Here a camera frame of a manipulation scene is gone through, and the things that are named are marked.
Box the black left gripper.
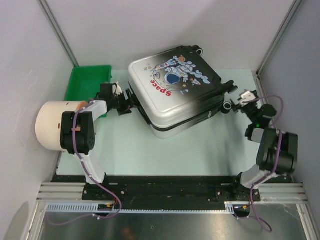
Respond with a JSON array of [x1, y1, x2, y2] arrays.
[[110, 88, 142, 116]]

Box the space astronaut print suitcase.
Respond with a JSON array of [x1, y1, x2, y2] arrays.
[[128, 45, 238, 139]]

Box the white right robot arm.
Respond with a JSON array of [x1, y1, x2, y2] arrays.
[[230, 101, 298, 201]]

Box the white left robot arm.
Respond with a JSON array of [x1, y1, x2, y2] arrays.
[[60, 83, 135, 200]]

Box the green plastic bin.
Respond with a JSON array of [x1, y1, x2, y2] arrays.
[[64, 65, 112, 103]]

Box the beige cylindrical drum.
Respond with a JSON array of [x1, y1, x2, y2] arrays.
[[35, 101, 88, 152]]

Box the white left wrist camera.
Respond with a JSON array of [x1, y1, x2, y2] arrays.
[[112, 82, 123, 97]]

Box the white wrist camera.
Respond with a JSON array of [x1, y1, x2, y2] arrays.
[[112, 82, 123, 97], [238, 90, 258, 106]]

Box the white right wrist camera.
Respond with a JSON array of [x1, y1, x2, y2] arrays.
[[238, 90, 258, 106]]

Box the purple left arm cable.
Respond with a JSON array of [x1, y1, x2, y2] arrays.
[[46, 99, 123, 226]]

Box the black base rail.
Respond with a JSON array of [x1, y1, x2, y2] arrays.
[[51, 174, 292, 212]]

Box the grey slotted cable duct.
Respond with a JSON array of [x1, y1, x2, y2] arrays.
[[46, 202, 251, 214]]

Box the aluminium frame post right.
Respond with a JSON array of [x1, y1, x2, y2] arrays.
[[255, 0, 304, 76]]

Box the aluminium frame post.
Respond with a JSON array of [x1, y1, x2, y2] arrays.
[[255, 0, 304, 76], [37, 0, 80, 67]]

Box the aluminium frame post left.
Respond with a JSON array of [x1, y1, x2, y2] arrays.
[[37, 0, 80, 67]]

